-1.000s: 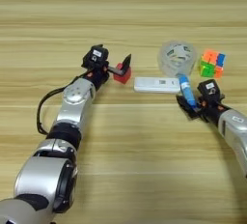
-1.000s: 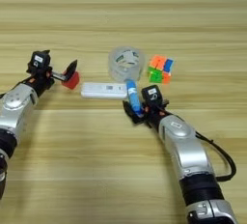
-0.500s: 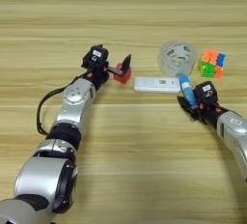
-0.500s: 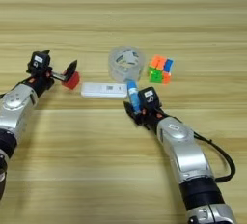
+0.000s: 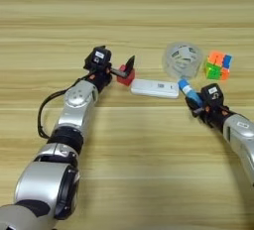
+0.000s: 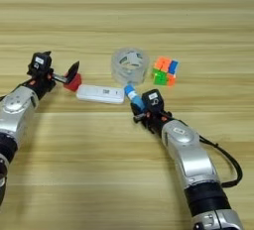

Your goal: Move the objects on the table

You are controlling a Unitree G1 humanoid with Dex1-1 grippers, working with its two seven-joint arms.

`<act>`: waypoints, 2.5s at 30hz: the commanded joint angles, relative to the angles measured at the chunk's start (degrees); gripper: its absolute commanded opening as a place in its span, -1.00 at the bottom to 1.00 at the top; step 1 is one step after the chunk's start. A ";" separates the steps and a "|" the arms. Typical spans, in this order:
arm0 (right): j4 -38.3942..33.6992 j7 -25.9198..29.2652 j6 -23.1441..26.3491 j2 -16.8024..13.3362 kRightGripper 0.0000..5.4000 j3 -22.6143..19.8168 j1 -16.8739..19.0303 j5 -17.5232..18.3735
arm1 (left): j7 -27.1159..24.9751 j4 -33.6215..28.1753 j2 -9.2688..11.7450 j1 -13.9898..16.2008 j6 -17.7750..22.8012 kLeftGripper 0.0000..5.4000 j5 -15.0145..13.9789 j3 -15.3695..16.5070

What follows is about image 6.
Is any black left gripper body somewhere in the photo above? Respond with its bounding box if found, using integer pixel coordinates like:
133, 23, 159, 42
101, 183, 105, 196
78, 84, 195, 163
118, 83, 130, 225
28, 71, 68, 100

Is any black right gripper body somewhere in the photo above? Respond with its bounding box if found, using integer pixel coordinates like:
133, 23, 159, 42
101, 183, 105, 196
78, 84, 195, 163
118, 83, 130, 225
132, 109, 173, 138

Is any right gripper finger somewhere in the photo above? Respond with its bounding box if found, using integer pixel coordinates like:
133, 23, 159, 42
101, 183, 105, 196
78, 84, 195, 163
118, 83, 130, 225
129, 100, 145, 118

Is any red cube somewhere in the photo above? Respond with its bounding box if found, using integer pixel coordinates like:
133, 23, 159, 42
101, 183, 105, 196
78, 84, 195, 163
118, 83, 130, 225
63, 72, 82, 92

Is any white rectangular box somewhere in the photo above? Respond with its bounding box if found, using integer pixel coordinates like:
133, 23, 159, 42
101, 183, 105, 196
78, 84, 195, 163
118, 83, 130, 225
75, 84, 126, 105

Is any colourful puzzle cube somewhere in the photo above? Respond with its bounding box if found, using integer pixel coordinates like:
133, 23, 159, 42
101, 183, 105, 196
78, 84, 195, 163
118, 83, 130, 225
151, 56, 180, 87

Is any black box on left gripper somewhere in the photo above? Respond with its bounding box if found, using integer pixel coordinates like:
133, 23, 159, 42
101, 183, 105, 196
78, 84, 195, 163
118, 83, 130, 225
29, 51, 54, 76

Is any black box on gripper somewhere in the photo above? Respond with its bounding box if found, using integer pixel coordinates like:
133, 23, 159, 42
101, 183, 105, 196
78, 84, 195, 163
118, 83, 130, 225
29, 51, 54, 76
141, 88, 166, 113

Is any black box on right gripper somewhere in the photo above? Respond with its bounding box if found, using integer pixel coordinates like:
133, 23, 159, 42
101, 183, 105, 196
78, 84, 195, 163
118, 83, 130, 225
141, 88, 166, 113

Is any clear tape roll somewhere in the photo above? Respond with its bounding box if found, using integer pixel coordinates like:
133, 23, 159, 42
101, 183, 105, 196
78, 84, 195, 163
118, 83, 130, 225
110, 46, 151, 87

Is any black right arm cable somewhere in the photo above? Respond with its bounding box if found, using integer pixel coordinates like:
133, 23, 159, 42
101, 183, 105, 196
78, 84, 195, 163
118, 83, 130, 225
197, 134, 244, 188

